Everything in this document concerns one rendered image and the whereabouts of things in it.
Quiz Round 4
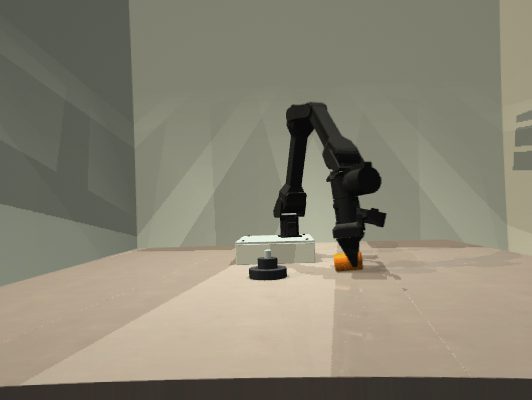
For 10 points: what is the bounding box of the orange knob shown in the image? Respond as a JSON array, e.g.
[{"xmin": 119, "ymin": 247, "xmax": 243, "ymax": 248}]
[{"xmin": 334, "ymin": 252, "xmax": 364, "ymax": 272}]

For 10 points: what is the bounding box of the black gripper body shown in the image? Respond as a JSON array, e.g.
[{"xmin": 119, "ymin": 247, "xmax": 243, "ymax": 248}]
[{"xmin": 332, "ymin": 196, "xmax": 365, "ymax": 238}]

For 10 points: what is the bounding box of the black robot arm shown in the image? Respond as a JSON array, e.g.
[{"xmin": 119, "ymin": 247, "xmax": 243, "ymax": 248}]
[{"xmin": 273, "ymin": 102, "xmax": 387, "ymax": 238}]

